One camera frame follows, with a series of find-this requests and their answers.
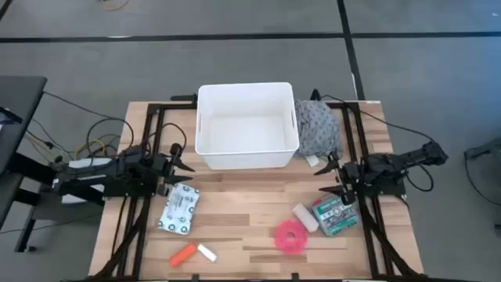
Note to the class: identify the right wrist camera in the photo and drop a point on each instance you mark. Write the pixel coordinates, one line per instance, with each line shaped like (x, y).
(347, 197)

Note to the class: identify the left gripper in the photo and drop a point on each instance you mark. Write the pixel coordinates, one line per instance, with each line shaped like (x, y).
(162, 168)

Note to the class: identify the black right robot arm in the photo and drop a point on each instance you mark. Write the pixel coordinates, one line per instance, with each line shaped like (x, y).
(391, 164)

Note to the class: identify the white power supply box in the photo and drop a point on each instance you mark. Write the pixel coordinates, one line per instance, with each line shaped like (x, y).
(84, 163)

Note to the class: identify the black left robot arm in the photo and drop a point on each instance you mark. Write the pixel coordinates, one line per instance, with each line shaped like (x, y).
(117, 172)

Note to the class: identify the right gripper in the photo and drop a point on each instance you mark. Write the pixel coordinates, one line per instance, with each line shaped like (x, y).
(350, 176)

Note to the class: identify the small white tube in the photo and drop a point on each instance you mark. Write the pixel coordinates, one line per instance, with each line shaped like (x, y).
(206, 252)

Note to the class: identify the green first aid kit box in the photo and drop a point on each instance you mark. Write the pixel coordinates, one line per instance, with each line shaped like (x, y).
(336, 217)

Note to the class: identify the grey patterned cloth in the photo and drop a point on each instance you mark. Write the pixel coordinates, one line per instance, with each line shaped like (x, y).
(317, 125)

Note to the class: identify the white perforated plastic basket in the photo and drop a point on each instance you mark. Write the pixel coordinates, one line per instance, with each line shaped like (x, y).
(219, 117)

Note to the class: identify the white teal-printed supply pouch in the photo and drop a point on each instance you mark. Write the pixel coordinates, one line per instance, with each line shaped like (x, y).
(179, 209)

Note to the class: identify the black metal table frame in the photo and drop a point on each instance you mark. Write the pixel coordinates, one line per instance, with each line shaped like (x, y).
(154, 117)

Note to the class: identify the black desk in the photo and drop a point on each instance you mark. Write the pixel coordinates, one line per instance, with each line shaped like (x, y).
(19, 102)

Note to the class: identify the beige eraser block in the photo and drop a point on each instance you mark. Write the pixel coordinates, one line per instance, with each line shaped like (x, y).
(306, 217)

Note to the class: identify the orange tube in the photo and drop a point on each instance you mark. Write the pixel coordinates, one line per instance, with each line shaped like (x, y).
(182, 255)

